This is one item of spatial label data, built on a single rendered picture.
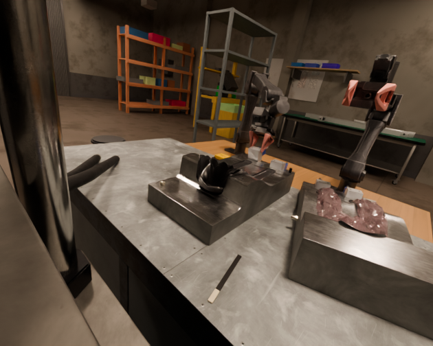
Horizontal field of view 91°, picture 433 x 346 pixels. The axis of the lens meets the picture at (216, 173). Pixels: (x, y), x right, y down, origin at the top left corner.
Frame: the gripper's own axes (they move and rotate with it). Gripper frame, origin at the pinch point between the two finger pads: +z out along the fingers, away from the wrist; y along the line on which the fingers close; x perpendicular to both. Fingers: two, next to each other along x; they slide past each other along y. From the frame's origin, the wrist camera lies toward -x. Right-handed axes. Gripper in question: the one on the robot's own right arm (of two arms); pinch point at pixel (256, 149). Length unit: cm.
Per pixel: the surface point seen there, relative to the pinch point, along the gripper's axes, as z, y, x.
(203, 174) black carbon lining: 19.1, -0.7, -26.6
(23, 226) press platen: 29, 24, -75
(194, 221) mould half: 31, 11, -38
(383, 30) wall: -414, -28, 389
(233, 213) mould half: 26.0, 16.8, -31.1
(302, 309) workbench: 36, 39, -34
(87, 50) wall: -281, -959, 211
